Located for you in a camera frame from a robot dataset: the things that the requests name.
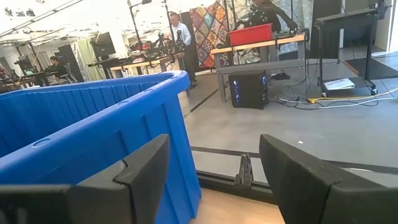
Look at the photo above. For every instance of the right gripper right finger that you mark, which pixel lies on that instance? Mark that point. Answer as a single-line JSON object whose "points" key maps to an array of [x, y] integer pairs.
{"points": [[326, 199]]}

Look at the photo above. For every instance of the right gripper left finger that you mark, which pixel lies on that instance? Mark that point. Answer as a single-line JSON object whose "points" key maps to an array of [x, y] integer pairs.
{"points": [[93, 202]]}

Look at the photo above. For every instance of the blue plastic bin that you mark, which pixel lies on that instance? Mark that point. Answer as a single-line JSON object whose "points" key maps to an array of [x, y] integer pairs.
{"points": [[93, 124]]}

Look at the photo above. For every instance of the red plastic bin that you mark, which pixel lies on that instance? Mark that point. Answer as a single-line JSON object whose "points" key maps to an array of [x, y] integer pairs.
{"points": [[250, 35]]}

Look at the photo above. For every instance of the white flat box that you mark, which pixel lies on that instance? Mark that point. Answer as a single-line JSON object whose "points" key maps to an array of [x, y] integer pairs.
{"points": [[339, 84]]}

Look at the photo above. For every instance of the black computer tower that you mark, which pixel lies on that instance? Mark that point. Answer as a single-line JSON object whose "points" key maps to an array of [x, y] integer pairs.
{"points": [[248, 90]]}

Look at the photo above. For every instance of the seated person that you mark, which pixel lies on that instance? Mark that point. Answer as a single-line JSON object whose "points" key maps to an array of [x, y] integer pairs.
{"points": [[58, 68]]}

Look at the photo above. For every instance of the long wooden workbench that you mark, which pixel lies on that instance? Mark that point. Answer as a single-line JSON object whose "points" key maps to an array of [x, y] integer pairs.
{"points": [[140, 63]]}

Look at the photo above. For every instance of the wooden top workbench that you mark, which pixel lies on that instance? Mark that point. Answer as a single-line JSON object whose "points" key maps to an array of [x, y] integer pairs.
{"points": [[264, 63]]}

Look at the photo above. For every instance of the black monitor on stand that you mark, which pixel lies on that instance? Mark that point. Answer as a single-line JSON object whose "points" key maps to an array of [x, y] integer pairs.
{"points": [[103, 45]]}

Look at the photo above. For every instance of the black rolling stand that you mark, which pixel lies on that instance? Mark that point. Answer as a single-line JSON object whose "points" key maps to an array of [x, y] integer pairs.
{"points": [[348, 21]]}

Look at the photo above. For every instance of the standing person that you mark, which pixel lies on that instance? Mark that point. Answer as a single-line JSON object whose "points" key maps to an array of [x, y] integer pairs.
{"points": [[183, 37]]}

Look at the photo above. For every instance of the colourful patchwork quilt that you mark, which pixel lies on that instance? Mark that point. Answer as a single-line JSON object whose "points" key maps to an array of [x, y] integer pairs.
{"points": [[208, 31]]}

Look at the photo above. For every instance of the black aluminium mount frame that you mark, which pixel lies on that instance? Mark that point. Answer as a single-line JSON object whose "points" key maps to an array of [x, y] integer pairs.
{"points": [[217, 183]]}

